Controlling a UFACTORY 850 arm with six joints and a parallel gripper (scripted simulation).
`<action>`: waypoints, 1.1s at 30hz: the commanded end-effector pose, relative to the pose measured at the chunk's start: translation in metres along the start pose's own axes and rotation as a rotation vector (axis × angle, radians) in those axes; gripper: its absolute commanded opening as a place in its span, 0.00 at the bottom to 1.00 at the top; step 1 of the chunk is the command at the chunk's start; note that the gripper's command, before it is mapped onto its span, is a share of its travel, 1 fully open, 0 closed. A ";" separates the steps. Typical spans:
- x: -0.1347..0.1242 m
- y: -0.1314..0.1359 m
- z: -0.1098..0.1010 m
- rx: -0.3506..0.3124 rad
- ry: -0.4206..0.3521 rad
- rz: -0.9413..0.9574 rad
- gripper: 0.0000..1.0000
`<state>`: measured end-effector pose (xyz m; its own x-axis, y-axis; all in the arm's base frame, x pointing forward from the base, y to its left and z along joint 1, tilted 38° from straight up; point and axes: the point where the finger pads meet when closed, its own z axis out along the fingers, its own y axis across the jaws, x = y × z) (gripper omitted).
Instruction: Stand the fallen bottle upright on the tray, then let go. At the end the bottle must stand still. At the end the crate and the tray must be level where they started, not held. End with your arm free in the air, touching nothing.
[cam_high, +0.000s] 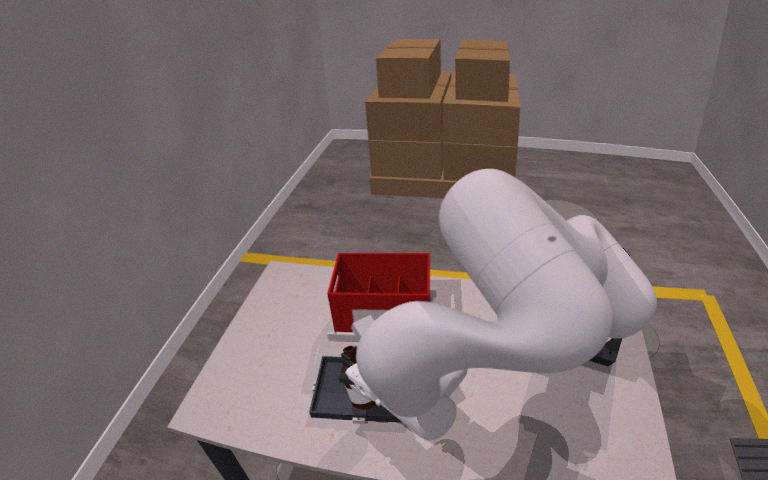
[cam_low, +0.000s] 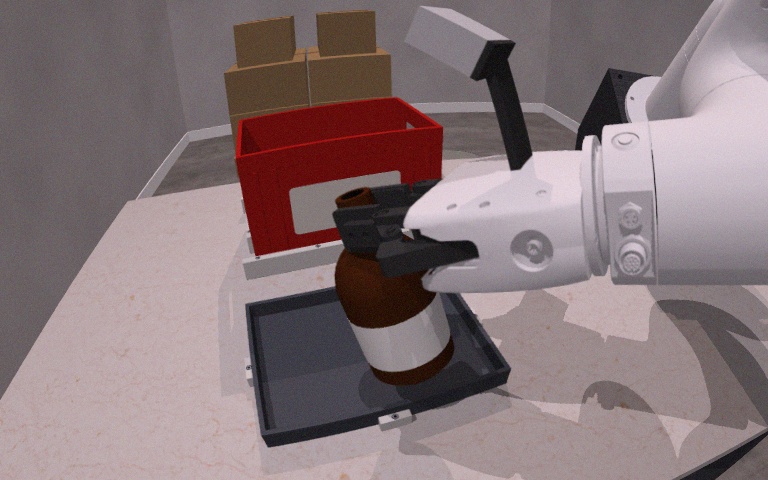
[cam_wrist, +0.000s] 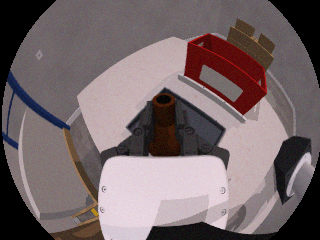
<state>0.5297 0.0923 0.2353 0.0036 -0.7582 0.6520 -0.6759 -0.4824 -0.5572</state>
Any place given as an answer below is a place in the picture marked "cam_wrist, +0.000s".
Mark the brown bottle with white label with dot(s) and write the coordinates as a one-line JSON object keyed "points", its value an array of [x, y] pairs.
{"points": [[164, 143]]}

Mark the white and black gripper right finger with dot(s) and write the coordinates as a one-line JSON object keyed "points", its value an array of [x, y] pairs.
{"points": [[193, 144]]}

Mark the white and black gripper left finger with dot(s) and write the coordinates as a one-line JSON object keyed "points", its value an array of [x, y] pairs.
{"points": [[136, 144]]}

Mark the red open-top crate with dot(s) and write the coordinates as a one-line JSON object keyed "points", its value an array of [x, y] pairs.
{"points": [[227, 74]]}

